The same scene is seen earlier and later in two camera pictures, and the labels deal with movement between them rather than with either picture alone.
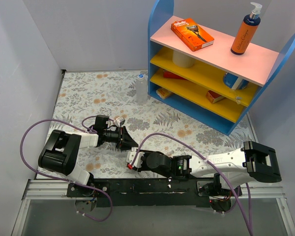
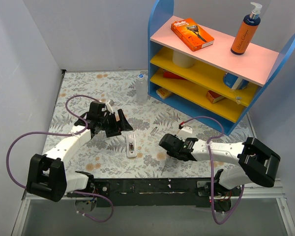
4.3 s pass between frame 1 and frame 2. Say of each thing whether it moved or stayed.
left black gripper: moved
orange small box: stayed
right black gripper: moved
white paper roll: stayed
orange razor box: stayed
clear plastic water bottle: stayed
